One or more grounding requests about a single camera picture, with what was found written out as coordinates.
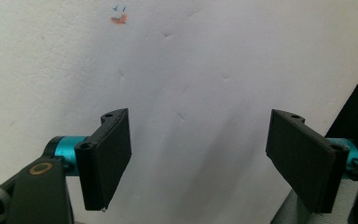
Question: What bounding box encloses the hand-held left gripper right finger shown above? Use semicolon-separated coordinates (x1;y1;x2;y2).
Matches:
265;108;358;215

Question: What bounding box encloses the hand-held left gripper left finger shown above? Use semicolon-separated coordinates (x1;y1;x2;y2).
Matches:
44;107;132;212

